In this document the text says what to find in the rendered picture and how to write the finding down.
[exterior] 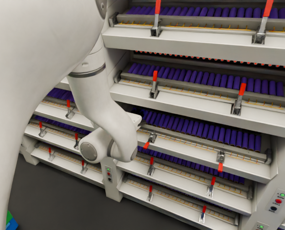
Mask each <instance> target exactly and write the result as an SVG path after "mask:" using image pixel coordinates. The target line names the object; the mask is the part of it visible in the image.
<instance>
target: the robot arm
mask: <svg viewBox="0 0 285 230"><path fill-rule="evenodd" d="M107 9H108V6H107V0H0V230H6V217H7V210H8V203H9V198H10V192H11V187H12V183H13V178H14V174H15V169H16V164H17V159H18V155H19V150H20V146H21V142H22V138H23V135H24V132H25V129H26V127H27V125H28V122H29V120H30V118H31V117H32V115H33V113H34V112H35V110H36V108H37V107H38V105H39V104H40V103H41V101H42V100H43V99H44V98H45V96H46V95H47V94H48V93H49V92H50V91H51V90H52V89H53V88H54V87H55V86H56V85H57V84H58V83H60V82H61V81H62V80H63V79H64V78H65V77H67V80H68V83H69V86H70V89H71V92H72V94H73V97H74V100H75V103H76V106H77V108H78V110H79V111H80V113H81V114H82V115H83V116H85V117H86V118H87V119H89V120H90V121H92V122H93V123H95V124H96V125H98V126H99V128H98V129H96V130H95V131H93V132H91V133H90V134H88V135H87V136H85V137H84V138H82V139H81V140H80V142H79V145H78V148H79V152H80V154H81V155H82V157H83V158H84V159H85V160H86V161H88V162H90V163H98V162H100V161H101V160H102V159H103V158H105V157H111V158H113V159H116V160H118V161H121V162H131V161H132V160H133V159H134V158H135V156H136V153H137V149H138V142H137V133H136V131H137V130H138V129H139V128H140V127H141V125H145V124H146V121H145V120H144V119H143V117H144V114H143V113H144V112H143V111H142V112H140V113H139V114H138V115H137V114H135V111H136V110H135V109H134V110H132V111H131V112H125V111H124V110H123V109H122V108H121V107H120V106H119V105H118V104H117V103H115V102H114V101H113V100H112V98H111V96H110V91H109V83H108V76H107V69H106V63H105V58H104V50H103V44H102V38H101V31H102V29H103V26H104V22H105V18H106V12H107Z"/></svg>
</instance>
